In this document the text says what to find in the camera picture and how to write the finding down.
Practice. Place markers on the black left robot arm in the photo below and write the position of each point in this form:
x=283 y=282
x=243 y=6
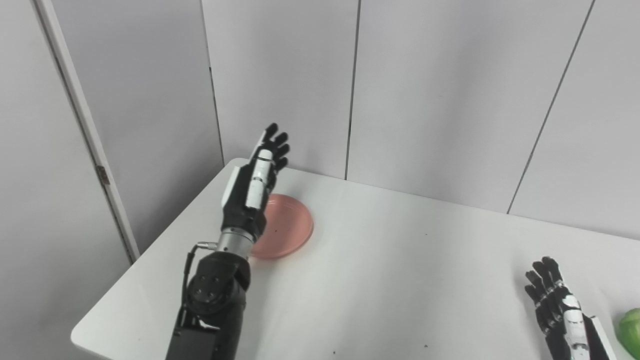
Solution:
x=215 y=295

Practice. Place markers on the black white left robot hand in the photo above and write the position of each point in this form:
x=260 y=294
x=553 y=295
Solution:
x=240 y=205

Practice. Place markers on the metal door hinge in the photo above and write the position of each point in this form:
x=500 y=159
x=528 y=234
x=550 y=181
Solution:
x=103 y=175

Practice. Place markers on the pink round plate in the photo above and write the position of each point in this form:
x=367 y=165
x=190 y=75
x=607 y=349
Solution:
x=287 y=225

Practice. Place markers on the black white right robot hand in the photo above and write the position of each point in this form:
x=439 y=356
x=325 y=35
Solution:
x=555 y=320

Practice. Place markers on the green white cabbage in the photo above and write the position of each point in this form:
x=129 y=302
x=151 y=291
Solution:
x=631 y=330

